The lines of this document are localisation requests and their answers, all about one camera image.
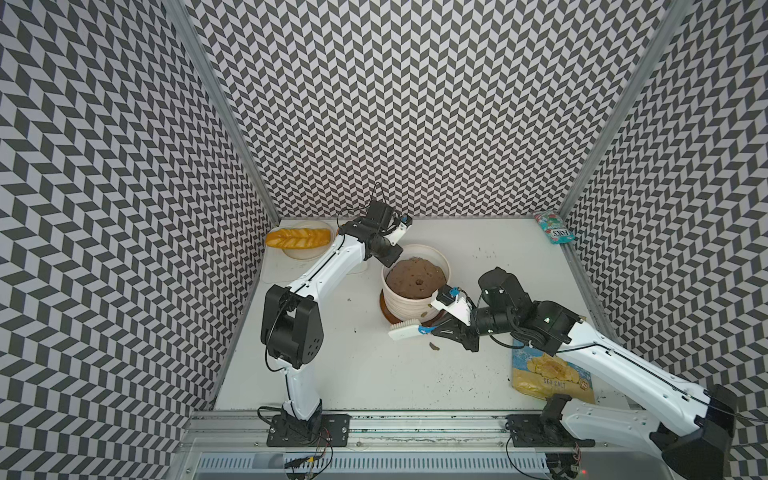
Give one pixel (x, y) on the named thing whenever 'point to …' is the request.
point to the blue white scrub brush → (408, 329)
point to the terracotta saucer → (437, 315)
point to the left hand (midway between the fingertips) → (391, 251)
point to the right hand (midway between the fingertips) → (438, 330)
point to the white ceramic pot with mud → (411, 283)
